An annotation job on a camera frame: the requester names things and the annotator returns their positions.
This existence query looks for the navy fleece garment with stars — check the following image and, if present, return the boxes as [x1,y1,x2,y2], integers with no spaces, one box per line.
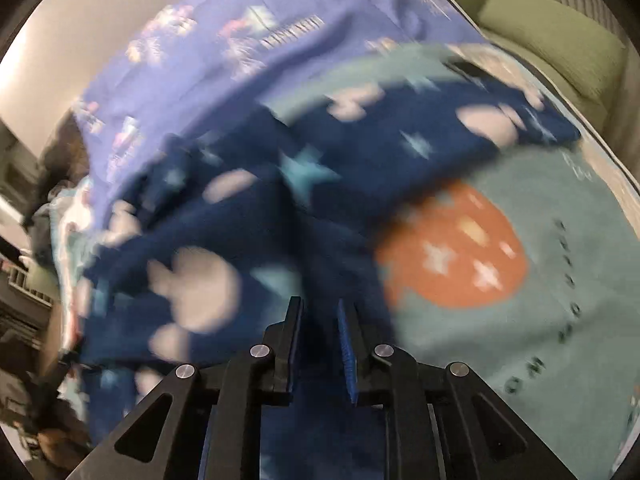
[76,78,579,479]

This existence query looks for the dark clothes pile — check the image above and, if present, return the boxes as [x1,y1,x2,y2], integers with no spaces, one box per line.
[22,112,90,272]

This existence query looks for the teal blanket with orange print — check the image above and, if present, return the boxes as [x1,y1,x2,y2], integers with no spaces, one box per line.
[264,41,640,480]

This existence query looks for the purple bedsheet with tree print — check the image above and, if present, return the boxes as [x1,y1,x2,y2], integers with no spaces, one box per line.
[73,0,482,222]

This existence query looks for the green pillow near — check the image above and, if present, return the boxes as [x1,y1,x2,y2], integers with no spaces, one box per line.
[477,0,627,106]

